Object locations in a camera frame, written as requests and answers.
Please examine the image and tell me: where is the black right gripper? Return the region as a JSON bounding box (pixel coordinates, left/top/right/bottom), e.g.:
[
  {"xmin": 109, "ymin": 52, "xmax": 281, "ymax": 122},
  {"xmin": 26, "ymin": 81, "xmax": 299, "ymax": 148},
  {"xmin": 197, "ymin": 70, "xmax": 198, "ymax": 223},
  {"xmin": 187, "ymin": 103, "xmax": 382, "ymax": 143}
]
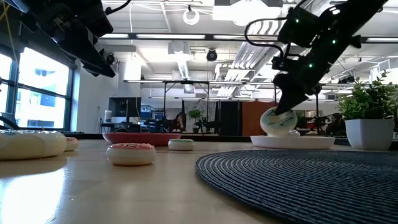
[{"xmin": 271, "ymin": 51, "xmax": 330, "ymax": 115}]

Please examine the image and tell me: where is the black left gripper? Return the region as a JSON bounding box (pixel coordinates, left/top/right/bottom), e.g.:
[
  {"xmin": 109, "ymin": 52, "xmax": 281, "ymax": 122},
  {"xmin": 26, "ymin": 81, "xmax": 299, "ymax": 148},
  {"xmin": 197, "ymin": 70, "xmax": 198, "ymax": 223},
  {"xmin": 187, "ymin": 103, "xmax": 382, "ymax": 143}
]
[{"xmin": 37, "ymin": 0, "xmax": 116, "ymax": 78}]

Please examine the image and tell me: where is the large green striped donut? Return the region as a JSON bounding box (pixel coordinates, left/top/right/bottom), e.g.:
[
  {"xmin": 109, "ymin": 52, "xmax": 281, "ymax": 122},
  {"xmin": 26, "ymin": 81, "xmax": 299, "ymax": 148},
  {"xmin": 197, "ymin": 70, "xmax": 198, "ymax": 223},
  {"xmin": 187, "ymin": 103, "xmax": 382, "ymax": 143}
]
[{"xmin": 260, "ymin": 106, "xmax": 299, "ymax": 137}]

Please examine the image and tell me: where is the small pink sprinkled donut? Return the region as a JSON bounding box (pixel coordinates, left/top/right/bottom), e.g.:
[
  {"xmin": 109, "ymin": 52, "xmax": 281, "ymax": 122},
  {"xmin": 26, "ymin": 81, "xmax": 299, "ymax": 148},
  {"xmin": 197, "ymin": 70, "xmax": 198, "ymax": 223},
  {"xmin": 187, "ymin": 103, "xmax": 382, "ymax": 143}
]
[
  {"xmin": 64, "ymin": 136, "xmax": 80, "ymax": 152},
  {"xmin": 105, "ymin": 142, "xmax": 157, "ymax": 167}
]

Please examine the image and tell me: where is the large white glazed donut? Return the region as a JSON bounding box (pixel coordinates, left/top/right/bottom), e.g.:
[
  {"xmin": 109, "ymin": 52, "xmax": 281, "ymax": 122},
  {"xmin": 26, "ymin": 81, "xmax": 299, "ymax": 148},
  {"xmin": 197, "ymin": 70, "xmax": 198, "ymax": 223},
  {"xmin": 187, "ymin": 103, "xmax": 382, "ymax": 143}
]
[{"xmin": 0, "ymin": 129, "xmax": 67, "ymax": 161}]

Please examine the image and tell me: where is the small green sprinkled donut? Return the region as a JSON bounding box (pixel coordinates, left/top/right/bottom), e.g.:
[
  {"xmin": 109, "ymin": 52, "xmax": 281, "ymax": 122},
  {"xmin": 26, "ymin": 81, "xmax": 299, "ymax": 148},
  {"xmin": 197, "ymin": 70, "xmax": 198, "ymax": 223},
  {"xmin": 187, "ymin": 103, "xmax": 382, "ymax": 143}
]
[{"xmin": 167, "ymin": 138, "xmax": 195, "ymax": 152}]

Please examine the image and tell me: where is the orange room partition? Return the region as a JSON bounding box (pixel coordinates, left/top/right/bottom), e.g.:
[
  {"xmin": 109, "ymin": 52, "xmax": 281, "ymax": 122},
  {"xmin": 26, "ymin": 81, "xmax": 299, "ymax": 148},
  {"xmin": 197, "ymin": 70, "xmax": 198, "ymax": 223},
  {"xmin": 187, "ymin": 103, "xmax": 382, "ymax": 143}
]
[{"xmin": 241, "ymin": 101, "xmax": 277, "ymax": 137}]

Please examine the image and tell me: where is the black computer monitor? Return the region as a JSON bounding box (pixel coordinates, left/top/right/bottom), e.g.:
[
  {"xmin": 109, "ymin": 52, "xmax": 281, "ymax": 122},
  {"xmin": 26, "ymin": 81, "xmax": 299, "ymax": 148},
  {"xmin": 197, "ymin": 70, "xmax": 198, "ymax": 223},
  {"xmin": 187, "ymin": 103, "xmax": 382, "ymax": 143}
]
[{"xmin": 108, "ymin": 96, "xmax": 142, "ymax": 124}]

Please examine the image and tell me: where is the white round plate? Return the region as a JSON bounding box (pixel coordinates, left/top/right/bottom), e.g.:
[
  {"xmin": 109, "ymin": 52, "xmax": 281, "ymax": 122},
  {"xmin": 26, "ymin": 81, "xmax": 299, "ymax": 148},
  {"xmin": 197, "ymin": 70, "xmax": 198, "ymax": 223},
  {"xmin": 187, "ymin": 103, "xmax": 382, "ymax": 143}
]
[{"xmin": 250, "ymin": 134, "xmax": 336, "ymax": 150}]

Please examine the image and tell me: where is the large office window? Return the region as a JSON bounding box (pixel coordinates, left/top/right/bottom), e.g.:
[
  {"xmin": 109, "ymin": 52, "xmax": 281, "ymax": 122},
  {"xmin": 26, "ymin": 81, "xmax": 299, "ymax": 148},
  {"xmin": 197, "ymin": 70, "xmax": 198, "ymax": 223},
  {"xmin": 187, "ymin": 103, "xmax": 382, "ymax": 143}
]
[{"xmin": 0, "ymin": 46, "xmax": 75, "ymax": 132}]

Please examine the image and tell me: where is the red round plate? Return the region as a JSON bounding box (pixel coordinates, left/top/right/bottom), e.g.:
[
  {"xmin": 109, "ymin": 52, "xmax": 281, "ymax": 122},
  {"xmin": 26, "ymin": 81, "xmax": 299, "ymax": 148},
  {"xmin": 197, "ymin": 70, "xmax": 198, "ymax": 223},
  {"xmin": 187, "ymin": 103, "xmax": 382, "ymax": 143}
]
[{"xmin": 101, "ymin": 132, "xmax": 182, "ymax": 147}]

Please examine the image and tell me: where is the green plant in white pot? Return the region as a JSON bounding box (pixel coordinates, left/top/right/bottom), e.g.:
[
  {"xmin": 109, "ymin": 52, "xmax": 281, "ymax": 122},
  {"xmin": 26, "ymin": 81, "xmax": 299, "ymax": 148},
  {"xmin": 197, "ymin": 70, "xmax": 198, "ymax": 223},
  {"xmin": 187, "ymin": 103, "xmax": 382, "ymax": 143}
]
[{"xmin": 337, "ymin": 70, "xmax": 398, "ymax": 152}]

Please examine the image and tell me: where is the dark round woven placemat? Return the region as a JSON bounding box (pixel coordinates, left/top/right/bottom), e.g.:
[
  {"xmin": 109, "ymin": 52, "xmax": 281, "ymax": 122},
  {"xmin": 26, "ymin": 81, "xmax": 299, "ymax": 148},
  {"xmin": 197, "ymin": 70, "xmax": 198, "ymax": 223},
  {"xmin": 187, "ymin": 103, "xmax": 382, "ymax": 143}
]
[{"xmin": 195, "ymin": 149, "xmax": 398, "ymax": 224}]

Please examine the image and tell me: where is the small background potted plant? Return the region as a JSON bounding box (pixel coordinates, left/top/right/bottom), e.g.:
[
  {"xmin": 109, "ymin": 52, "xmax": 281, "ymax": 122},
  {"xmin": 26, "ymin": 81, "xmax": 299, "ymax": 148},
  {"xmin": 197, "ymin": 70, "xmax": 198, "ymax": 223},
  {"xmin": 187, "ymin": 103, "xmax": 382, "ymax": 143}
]
[{"xmin": 187, "ymin": 108, "xmax": 208, "ymax": 134}]

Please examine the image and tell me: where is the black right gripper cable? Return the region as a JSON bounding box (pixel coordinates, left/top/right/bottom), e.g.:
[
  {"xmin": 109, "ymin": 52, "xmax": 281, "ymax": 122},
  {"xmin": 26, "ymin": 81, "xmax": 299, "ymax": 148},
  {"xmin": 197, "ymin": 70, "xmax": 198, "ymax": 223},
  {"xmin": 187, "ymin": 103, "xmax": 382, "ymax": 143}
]
[{"xmin": 244, "ymin": 17, "xmax": 287, "ymax": 60}]

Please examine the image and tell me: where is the black aluminium table frame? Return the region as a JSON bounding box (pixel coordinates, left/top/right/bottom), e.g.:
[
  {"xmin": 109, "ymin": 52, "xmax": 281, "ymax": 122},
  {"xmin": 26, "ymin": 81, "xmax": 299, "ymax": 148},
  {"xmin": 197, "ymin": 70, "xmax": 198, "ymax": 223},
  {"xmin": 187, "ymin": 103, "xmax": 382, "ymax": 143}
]
[{"xmin": 62, "ymin": 133, "xmax": 349, "ymax": 144}]

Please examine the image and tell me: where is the white ceiling ring light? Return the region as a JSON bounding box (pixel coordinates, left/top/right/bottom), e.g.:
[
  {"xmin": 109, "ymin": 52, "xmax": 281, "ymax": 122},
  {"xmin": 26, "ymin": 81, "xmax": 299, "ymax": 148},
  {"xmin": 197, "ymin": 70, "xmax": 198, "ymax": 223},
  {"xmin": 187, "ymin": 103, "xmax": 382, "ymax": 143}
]
[{"xmin": 182, "ymin": 8, "xmax": 201, "ymax": 26}]

